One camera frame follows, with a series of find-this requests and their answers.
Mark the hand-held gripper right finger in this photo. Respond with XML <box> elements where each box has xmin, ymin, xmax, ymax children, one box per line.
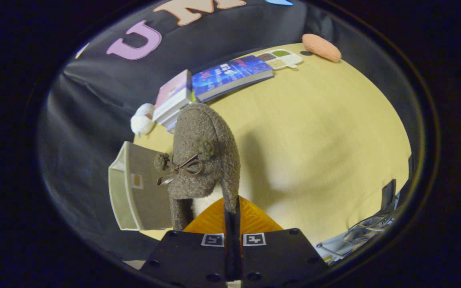
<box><xmin>233</xmin><ymin>196</ymin><xmax>329</xmax><ymax>288</ymax></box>

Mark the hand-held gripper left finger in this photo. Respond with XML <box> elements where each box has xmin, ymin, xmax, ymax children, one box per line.
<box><xmin>139</xmin><ymin>200</ymin><xmax>233</xmax><ymax>288</ymax></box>

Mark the grey fabric storage box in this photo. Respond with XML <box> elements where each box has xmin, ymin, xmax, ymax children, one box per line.
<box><xmin>108</xmin><ymin>141</ymin><xmax>174</xmax><ymax>232</ymax></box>

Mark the brown fuzzy slipper shoe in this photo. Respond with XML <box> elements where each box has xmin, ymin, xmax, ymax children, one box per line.
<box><xmin>153</xmin><ymin>103</ymin><xmax>241</xmax><ymax>231</ymax></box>

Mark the black upright bar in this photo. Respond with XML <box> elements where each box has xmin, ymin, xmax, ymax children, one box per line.
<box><xmin>381</xmin><ymin>179</ymin><xmax>397</xmax><ymax>213</ymax></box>

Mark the white plush ball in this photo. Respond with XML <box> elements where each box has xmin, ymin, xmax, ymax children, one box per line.
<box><xmin>130</xmin><ymin>103</ymin><xmax>157</xmax><ymax>138</ymax></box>

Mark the pink cover book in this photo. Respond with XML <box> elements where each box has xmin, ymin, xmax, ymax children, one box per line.
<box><xmin>152</xmin><ymin>70</ymin><xmax>194</xmax><ymax>122</ymax></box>

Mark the black backdrop cloth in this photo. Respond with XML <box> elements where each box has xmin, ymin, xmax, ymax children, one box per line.
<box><xmin>36</xmin><ymin>0</ymin><xmax>421</xmax><ymax>260</ymax></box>

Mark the blue cover book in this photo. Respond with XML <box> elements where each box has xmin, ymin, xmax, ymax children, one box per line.
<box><xmin>192</xmin><ymin>55</ymin><xmax>275</xmax><ymax>103</ymax></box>

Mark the white divided grain tray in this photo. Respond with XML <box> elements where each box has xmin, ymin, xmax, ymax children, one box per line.
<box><xmin>256</xmin><ymin>49</ymin><xmax>304</xmax><ymax>70</ymax></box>

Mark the orange plush oval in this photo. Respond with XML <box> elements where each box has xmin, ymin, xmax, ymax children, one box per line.
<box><xmin>302</xmin><ymin>34</ymin><xmax>342</xmax><ymax>63</ymax></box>

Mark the grey metal frame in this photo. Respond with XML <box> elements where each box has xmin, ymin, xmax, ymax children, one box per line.
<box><xmin>315</xmin><ymin>208</ymin><xmax>401</xmax><ymax>265</ymax></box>

